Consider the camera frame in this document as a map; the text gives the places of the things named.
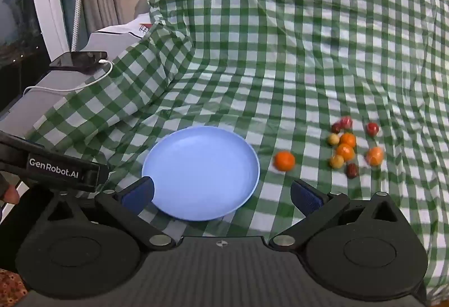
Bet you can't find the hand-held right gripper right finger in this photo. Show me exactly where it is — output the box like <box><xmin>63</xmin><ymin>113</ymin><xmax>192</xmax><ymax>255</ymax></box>
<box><xmin>269</xmin><ymin>179</ymin><xmax>404</xmax><ymax>252</ymax></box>

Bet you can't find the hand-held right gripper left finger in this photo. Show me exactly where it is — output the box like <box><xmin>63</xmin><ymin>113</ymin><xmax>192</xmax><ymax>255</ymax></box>
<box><xmin>44</xmin><ymin>177</ymin><xmax>177</xmax><ymax>252</ymax></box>

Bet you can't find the light blue plate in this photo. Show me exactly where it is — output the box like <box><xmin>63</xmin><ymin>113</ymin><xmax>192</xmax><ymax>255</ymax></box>
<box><xmin>141</xmin><ymin>126</ymin><xmax>261</xmax><ymax>222</ymax></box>

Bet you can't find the plastic-wrapped mandarin orange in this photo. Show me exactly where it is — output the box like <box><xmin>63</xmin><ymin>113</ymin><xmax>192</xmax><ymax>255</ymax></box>
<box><xmin>365</xmin><ymin>146</ymin><xmax>385</xmax><ymax>167</ymax></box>

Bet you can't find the person's left hand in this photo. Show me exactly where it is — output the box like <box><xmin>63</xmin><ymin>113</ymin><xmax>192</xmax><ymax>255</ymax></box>
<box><xmin>0</xmin><ymin>174</ymin><xmax>20</xmax><ymax>204</ymax></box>

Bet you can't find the grey padded furniture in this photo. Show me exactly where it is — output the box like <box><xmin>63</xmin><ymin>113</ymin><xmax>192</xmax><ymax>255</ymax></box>
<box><xmin>0</xmin><ymin>30</ymin><xmax>155</xmax><ymax>139</ymax></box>

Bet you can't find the black smartphone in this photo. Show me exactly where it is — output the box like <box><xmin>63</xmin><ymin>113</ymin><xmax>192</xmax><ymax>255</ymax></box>
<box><xmin>49</xmin><ymin>51</ymin><xmax>108</xmax><ymax>75</ymax></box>

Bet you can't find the orange patterned cloth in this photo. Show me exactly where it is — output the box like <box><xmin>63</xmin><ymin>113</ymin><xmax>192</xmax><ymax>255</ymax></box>
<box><xmin>0</xmin><ymin>268</ymin><xmax>28</xmax><ymax>307</ymax></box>

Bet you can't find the green checkered tablecloth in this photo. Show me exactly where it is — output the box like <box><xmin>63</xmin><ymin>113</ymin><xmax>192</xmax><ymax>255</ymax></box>
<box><xmin>26</xmin><ymin>0</ymin><xmax>449</xmax><ymax>307</ymax></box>

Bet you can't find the white printed cloth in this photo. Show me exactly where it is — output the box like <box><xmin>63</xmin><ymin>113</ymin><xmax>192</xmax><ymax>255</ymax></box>
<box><xmin>100</xmin><ymin>13</ymin><xmax>157</xmax><ymax>38</ymax></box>

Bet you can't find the white charging cable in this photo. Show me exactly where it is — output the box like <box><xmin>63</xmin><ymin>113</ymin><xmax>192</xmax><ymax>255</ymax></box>
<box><xmin>23</xmin><ymin>59</ymin><xmax>114</xmax><ymax>96</ymax></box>

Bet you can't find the white braided cable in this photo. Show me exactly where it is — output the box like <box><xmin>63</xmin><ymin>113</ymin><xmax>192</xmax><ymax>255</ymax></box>
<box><xmin>70</xmin><ymin>0</ymin><xmax>85</xmax><ymax>52</ymax></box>

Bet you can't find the white window frame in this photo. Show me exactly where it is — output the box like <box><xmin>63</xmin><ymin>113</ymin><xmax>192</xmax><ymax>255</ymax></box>
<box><xmin>26</xmin><ymin>0</ymin><xmax>86</xmax><ymax>60</ymax></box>

